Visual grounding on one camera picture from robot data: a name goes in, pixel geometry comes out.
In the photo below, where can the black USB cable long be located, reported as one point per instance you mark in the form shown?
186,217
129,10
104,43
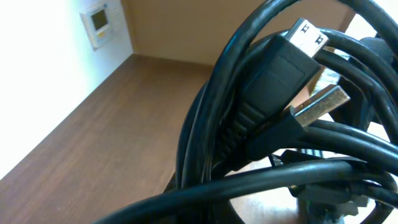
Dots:
330,184

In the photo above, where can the black USB cable short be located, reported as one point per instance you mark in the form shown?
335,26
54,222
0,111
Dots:
263,121

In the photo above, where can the white wall thermostat panel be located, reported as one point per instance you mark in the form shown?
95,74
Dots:
101,22

